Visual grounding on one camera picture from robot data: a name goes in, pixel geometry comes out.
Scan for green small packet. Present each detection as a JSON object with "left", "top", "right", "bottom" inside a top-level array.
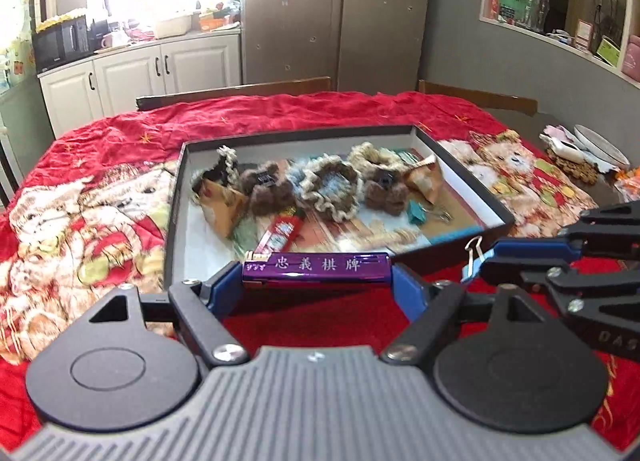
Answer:
[{"left": 231, "top": 220, "right": 262, "bottom": 248}]

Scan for white plastic basin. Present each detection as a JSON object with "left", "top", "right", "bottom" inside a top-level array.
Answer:
[{"left": 152, "top": 14, "right": 197, "bottom": 40}]

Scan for purple lighter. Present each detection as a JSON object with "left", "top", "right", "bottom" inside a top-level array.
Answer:
[{"left": 242, "top": 251, "right": 391, "bottom": 288}]

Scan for small pink box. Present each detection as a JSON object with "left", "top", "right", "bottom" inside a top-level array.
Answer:
[{"left": 574, "top": 18, "right": 594, "bottom": 50}]

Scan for blue beige crochet scrunchie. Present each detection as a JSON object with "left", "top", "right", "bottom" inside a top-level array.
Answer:
[{"left": 294, "top": 155, "right": 364, "bottom": 223}]

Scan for green box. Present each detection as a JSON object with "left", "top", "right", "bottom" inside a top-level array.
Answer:
[{"left": 597, "top": 36, "right": 622, "bottom": 65}]

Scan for light blue binder clip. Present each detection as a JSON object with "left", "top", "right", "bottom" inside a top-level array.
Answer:
[{"left": 459, "top": 235, "right": 496, "bottom": 285}]

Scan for black cardboard box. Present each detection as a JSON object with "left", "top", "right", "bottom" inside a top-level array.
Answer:
[{"left": 162, "top": 124, "right": 516, "bottom": 293}]

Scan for white plate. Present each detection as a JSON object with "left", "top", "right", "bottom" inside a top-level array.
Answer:
[{"left": 572, "top": 124, "right": 632, "bottom": 168}]

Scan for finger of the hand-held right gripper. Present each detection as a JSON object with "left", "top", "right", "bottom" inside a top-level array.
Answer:
[
  {"left": 477, "top": 259, "right": 589, "bottom": 315},
  {"left": 487, "top": 202, "right": 640, "bottom": 262}
]

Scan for woven round trivet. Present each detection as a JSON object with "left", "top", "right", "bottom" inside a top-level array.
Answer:
[{"left": 544, "top": 148, "right": 602, "bottom": 186}]

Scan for crumpled kraft paper packet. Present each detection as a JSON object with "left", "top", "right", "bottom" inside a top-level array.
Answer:
[{"left": 404, "top": 155, "right": 447, "bottom": 203}]

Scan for white crumpled cloth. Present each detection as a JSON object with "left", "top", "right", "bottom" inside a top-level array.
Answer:
[{"left": 539, "top": 124, "right": 585, "bottom": 163}]

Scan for brown furry hair claw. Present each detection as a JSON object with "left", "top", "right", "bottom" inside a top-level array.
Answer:
[
  {"left": 239, "top": 164, "right": 297, "bottom": 218},
  {"left": 364, "top": 168, "right": 409, "bottom": 215}
]

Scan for red striped small packet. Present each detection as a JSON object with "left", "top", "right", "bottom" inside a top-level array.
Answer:
[{"left": 254, "top": 214, "right": 302, "bottom": 258}]

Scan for red printed bear blanket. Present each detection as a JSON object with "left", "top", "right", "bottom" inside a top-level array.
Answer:
[{"left": 0, "top": 90, "right": 640, "bottom": 461}]

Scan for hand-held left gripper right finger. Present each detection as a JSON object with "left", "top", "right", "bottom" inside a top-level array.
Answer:
[{"left": 381, "top": 263, "right": 564, "bottom": 363}]

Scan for large pink box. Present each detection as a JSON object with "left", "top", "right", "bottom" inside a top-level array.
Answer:
[{"left": 621, "top": 35, "right": 640, "bottom": 83}]

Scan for white black crochet scrunchie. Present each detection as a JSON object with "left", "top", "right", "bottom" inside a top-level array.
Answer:
[{"left": 214, "top": 145, "right": 240, "bottom": 188}]

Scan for black microwave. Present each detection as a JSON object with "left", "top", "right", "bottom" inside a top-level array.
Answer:
[{"left": 32, "top": 16, "right": 92, "bottom": 75}]

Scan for silver double-door fridge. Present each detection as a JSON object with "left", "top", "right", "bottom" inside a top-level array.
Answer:
[{"left": 242, "top": 0, "right": 434, "bottom": 95}]

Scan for orange snack packet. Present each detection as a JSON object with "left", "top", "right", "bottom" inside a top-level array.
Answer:
[{"left": 614, "top": 168, "right": 640, "bottom": 201}]

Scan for white wall shelf niche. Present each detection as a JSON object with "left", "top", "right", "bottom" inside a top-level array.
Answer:
[{"left": 478, "top": 0, "right": 640, "bottom": 89}]

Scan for clear glass jars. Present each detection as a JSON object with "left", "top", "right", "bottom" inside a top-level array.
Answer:
[{"left": 522, "top": 0, "right": 552, "bottom": 33}]

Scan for teal binder clip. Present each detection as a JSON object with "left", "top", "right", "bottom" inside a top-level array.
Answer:
[{"left": 407, "top": 200, "right": 454, "bottom": 226}]

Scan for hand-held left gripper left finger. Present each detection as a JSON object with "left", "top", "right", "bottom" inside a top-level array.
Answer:
[{"left": 89, "top": 260, "right": 252, "bottom": 367}]

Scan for white kitchen cabinet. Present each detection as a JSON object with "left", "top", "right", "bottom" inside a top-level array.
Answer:
[{"left": 37, "top": 30, "right": 244, "bottom": 118}]

